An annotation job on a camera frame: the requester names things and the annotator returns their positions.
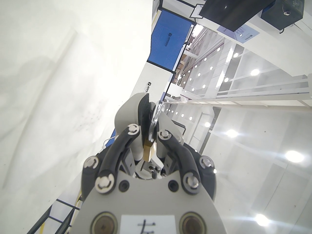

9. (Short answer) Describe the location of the dark grey box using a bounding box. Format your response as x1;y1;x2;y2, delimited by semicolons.
262;0;306;30

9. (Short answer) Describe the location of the blue partition panel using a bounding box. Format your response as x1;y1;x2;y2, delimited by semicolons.
147;10;196;73

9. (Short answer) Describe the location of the pale blue poster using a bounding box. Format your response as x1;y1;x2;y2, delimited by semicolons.
216;24;260;44

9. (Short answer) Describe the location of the black metal frame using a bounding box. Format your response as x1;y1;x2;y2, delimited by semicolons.
32;198;82;234

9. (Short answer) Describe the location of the thin white cable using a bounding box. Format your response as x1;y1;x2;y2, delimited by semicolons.
101;135;119;149

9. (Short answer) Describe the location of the brass padlock with silver shackle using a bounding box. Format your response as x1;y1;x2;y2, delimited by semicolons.
142;100;166;163

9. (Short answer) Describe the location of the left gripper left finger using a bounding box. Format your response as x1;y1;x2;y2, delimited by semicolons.
81;93;151;197

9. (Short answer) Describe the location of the white framed sign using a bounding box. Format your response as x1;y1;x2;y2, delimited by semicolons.
190;4;204;19

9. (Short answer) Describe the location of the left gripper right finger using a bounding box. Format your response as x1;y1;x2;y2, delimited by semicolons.
153;108;218;202

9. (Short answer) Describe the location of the white partition panel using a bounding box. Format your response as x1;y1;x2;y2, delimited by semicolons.
132;61;176;100

